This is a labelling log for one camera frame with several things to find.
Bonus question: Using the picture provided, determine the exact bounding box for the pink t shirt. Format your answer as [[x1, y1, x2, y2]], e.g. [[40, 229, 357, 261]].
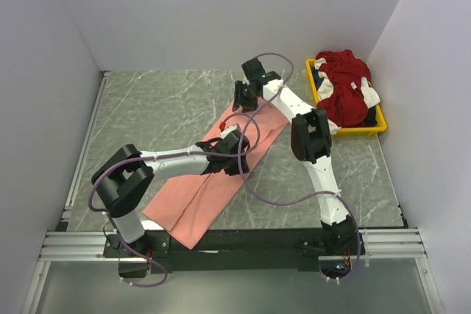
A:
[[143, 104, 288, 249]]

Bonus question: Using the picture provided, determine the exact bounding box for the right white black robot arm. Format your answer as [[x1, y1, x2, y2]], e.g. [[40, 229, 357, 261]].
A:
[[233, 57, 361, 254]]

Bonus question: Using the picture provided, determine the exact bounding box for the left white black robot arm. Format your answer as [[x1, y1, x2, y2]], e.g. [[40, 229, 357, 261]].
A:
[[91, 128, 250, 254]]

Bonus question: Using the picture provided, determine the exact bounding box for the white t shirt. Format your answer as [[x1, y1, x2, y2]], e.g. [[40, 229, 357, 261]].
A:
[[312, 59, 380, 135]]

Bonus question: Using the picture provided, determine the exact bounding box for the black base crossbar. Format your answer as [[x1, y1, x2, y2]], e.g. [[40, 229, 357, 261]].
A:
[[103, 228, 365, 278]]

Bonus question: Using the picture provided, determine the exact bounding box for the dark red t shirt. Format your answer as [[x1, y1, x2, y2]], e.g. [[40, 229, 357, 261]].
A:
[[316, 49, 371, 128]]

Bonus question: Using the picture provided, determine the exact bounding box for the black garment in bin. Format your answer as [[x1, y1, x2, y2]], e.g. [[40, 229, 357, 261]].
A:
[[361, 106, 378, 128]]

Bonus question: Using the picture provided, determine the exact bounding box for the yellow plastic bin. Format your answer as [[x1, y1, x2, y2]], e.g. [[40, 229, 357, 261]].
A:
[[305, 58, 387, 137]]

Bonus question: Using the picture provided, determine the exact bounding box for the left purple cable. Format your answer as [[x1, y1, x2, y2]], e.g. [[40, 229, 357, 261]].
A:
[[89, 113, 255, 288]]

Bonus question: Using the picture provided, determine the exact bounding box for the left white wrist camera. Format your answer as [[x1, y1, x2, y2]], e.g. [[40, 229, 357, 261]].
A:
[[219, 122, 241, 138]]

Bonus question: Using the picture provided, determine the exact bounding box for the aluminium frame rail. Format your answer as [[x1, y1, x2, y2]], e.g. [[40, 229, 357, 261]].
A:
[[21, 70, 430, 314]]

